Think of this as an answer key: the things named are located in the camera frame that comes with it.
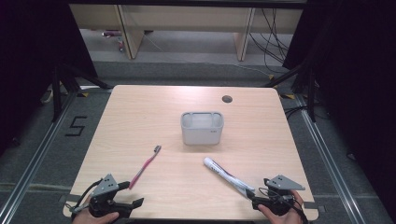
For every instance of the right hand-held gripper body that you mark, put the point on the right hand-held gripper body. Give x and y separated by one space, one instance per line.
281 183

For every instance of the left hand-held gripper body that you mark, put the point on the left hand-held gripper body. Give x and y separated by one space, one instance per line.
107 185

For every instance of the pink toothbrush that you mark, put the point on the pink toothbrush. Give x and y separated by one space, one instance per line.
144 166

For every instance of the white toothpaste tube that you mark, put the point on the white toothpaste tube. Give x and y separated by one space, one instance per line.
224 175

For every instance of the gray plastic holder box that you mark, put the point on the gray plastic holder box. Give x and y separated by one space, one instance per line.
201 133

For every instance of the person's right hand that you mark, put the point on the person's right hand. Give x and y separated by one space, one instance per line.
280 218

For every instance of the person's left hand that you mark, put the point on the person's left hand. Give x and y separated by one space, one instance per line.
93 219

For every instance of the gray tape piece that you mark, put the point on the gray tape piece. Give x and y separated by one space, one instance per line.
70 198
311 205

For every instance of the yellow floor tape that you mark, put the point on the yellow floor tape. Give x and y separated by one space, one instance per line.
83 94
288 96

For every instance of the black metal stand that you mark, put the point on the black metal stand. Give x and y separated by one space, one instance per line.
311 99
56 93

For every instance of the round dark table grommet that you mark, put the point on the round dark table grommet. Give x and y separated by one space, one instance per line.
227 99

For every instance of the black curtain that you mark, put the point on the black curtain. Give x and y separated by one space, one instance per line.
358 77
31 62

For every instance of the light wooden desk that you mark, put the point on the light wooden desk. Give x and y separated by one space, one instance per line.
186 18

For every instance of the metal floor rail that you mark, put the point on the metal floor rail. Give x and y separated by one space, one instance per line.
327 161
34 161

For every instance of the black frame bar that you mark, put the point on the black frame bar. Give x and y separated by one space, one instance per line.
186 3

